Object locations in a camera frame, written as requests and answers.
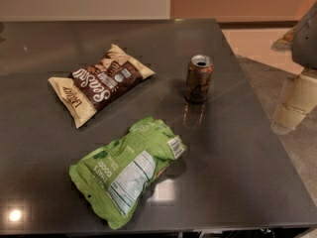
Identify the brown sea salt chip bag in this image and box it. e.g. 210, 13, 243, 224
49, 45, 154, 128

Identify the orange soda can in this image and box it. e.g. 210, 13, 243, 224
185, 55, 214, 103

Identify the green snack bag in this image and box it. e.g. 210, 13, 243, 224
69, 117, 186, 230

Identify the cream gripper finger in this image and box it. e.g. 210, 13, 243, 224
272, 68, 317, 130
273, 28, 295, 50

